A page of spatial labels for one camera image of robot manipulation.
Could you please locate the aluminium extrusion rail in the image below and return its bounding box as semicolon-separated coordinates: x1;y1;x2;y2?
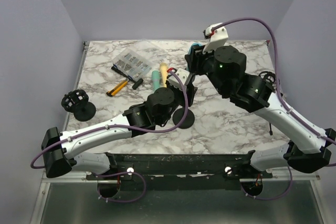
41;168;320;183

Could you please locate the clear plastic screw organizer box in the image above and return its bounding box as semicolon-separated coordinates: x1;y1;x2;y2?
113;49;153;81

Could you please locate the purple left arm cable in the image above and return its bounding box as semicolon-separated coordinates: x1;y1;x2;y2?
30;68;148;204

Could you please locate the black tripod shock mount stand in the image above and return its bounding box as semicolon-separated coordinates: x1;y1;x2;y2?
258;70;283;135

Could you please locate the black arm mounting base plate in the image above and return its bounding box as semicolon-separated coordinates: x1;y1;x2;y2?
83;153;274;192

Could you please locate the blue microphone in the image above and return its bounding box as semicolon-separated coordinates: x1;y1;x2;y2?
188;42;202;55

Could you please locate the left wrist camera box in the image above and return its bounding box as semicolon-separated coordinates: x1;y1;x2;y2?
167;68;190;90

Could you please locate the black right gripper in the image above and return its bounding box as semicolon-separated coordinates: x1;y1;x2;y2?
186;40;227;96

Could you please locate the mint green microphone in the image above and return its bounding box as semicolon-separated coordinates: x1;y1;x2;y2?
151;70;160;91

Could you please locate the black shock mount desk stand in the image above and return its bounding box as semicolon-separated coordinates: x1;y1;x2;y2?
61;89;96;122

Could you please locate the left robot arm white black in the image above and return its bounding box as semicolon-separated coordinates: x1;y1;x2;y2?
41;69;197;179

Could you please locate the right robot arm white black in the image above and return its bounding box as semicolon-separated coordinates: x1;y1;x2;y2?
185;45;335;178

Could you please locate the cream yellow microphone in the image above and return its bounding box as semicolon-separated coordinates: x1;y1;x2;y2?
160;62;169;88

